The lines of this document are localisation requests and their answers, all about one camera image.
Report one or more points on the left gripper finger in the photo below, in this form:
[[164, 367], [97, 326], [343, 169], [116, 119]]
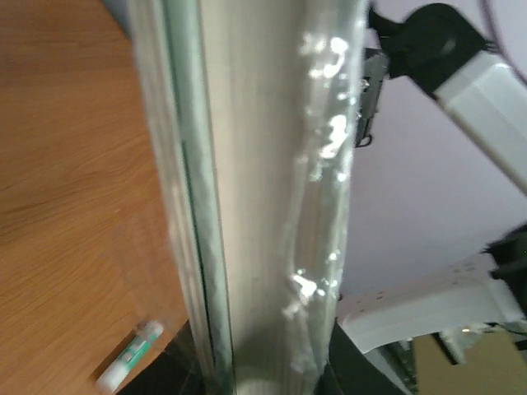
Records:
[[349, 371]]

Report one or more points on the grey Great Gatsby book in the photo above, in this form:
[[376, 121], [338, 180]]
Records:
[[252, 109]]

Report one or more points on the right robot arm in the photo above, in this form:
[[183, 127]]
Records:
[[438, 222]]

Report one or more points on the white glue stick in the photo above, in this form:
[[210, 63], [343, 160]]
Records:
[[119, 369]]

